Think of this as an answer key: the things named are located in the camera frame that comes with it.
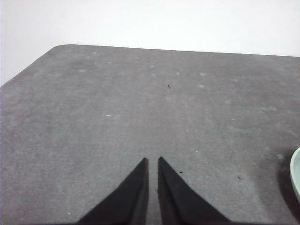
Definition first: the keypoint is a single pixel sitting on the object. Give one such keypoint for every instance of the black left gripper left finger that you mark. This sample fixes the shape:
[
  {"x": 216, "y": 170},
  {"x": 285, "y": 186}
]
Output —
[{"x": 126, "y": 204}]

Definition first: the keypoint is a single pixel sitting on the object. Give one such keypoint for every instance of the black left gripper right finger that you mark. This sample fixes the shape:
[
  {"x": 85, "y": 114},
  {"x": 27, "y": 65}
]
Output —
[{"x": 178, "y": 201}]

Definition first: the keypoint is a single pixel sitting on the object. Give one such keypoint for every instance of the green round plate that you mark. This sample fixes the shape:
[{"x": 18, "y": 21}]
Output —
[{"x": 295, "y": 173}]

